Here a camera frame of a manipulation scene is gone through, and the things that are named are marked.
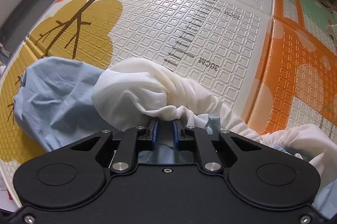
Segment light blue shirt white collar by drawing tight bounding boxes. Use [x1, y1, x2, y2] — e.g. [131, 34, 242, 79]
[14, 57, 336, 218]

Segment colourful foam play mat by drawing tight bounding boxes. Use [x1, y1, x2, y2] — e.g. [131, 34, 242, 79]
[1, 0, 336, 201]

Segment white crumpled cloth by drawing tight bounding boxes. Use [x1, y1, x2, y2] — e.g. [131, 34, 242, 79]
[327, 24, 337, 47]

